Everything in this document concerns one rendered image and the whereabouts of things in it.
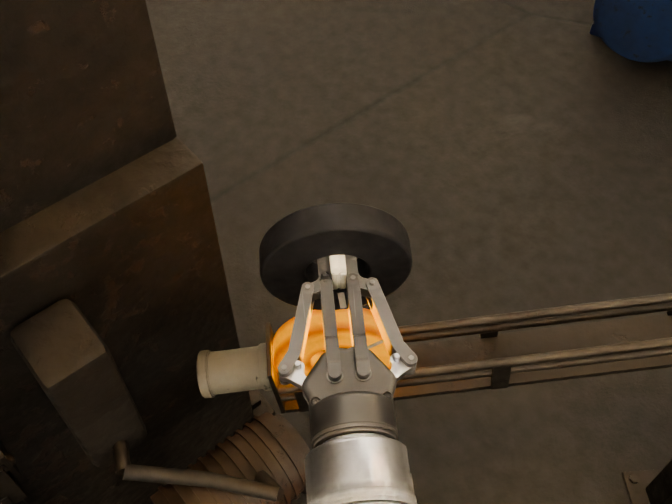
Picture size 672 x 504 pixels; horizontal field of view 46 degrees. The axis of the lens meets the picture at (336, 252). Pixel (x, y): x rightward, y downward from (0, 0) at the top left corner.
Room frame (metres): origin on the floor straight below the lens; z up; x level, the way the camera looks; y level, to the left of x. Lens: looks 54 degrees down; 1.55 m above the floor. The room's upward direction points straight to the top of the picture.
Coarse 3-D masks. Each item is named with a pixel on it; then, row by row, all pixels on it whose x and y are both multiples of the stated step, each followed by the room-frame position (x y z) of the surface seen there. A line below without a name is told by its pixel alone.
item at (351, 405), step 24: (312, 384) 0.32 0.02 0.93; (336, 384) 0.32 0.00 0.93; (360, 384) 0.32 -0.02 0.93; (384, 384) 0.32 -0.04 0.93; (312, 408) 0.29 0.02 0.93; (336, 408) 0.28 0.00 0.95; (360, 408) 0.28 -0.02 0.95; (384, 408) 0.29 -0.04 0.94; (312, 432) 0.27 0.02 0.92; (336, 432) 0.26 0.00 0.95; (360, 432) 0.26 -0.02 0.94; (384, 432) 0.27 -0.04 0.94
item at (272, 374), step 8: (272, 336) 0.49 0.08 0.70; (272, 344) 0.48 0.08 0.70; (272, 352) 0.47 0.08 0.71; (272, 360) 0.46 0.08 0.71; (272, 368) 0.45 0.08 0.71; (272, 376) 0.43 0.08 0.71; (272, 384) 0.43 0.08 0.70; (280, 384) 0.45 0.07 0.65; (280, 400) 0.43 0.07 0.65; (280, 408) 0.43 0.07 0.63
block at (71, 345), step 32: (32, 320) 0.46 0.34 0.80; (64, 320) 0.46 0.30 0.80; (32, 352) 0.42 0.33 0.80; (64, 352) 0.42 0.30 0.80; (96, 352) 0.42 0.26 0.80; (64, 384) 0.38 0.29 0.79; (96, 384) 0.40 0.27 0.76; (64, 416) 0.38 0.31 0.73; (96, 416) 0.39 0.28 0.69; (128, 416) 0.41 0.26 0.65; (96, 448) 0.38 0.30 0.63
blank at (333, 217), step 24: (288, 216) 0.47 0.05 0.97; (312, 216) 0.46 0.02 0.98; (336, 216) 0.46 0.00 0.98; (360, 216) 0.46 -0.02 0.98; (384, 216) 0.47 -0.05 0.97; (264, 240) 0.47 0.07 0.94; (288, 240) 0.45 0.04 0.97; (312, 240) 0.44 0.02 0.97; (336, 240) 0.45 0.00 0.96; (360, 240) 0.45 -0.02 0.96; (384, 240) 0.45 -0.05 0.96; (408, 240) 0.47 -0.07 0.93; (264, 264) 0.44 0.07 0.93; (288, 264) 0.44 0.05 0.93; (312, 264) 0.48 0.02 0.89; (360, 264) 0.47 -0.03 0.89; (384, 264) 0.45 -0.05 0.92; (408, 264) 0.45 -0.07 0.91; (288, 288) 0.45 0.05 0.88; (384, 288) 0.46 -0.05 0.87
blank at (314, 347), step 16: (288, 320) 0.49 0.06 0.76; (320, 320) 0.47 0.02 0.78; (336, 320) 0.47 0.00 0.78; (368, 320) 0.48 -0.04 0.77; (288, 336) 0.46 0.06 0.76; (320, 336) 0.46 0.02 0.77; (368, 336) 0.46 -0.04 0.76; (304, 352) 0.45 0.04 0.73; (320, 352) 0.49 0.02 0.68; (384, 352) 0.46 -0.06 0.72
